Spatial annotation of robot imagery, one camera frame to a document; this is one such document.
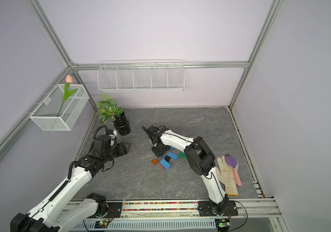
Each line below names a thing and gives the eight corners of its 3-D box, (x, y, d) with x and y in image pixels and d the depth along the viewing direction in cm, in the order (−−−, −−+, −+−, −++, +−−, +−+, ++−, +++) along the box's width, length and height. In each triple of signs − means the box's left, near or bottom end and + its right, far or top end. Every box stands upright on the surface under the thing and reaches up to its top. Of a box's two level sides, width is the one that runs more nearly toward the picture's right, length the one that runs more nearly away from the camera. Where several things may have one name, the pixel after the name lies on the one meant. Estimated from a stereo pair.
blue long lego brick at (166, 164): (160, 164, 91) (159, 161, 87) (163, 161, 92) (163, 157, 88) (167, 171, 88) (167, 168, 84) (171, 168, 89) (171, 164, 85)
